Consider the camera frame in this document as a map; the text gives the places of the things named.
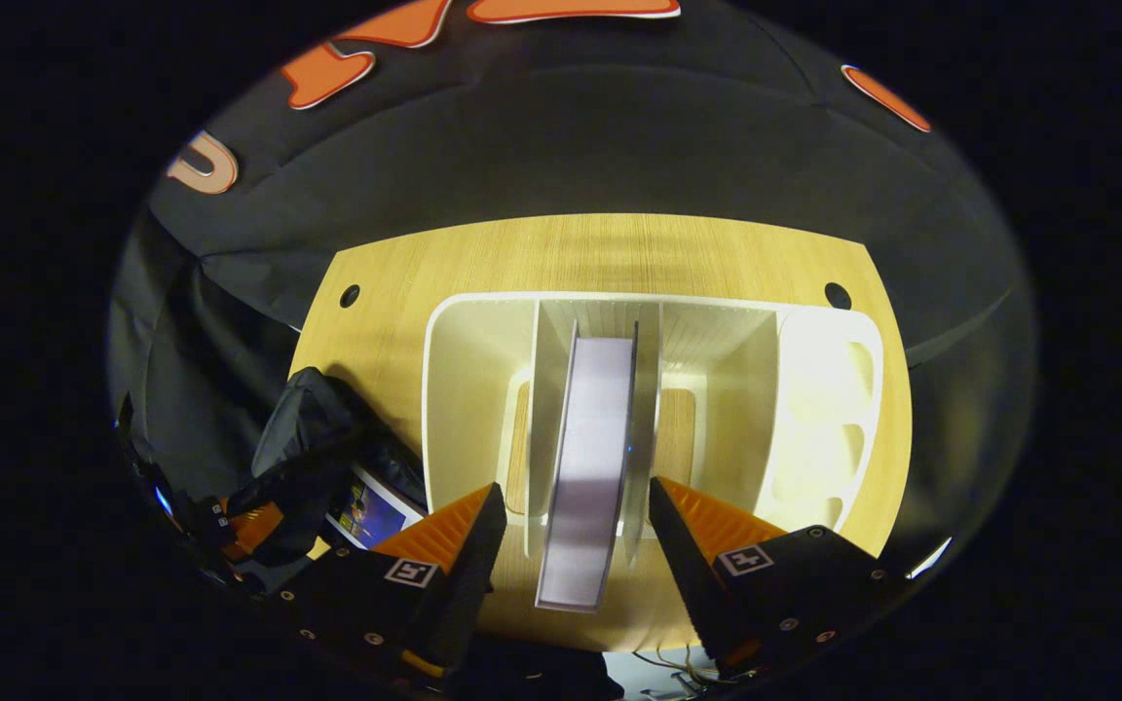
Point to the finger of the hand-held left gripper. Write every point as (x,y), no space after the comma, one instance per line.
(254,528)

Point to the grey portrait cover book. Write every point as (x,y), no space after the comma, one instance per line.
(595,458)

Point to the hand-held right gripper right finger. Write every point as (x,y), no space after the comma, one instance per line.
(683,555)

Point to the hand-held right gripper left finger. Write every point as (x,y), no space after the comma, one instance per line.
(473,574)

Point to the blue cover book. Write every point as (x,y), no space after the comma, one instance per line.
(371,511)

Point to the white plastic bookshelf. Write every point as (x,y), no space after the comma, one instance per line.
(473,389)

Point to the black schoolbag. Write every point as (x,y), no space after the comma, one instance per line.
(317,419)

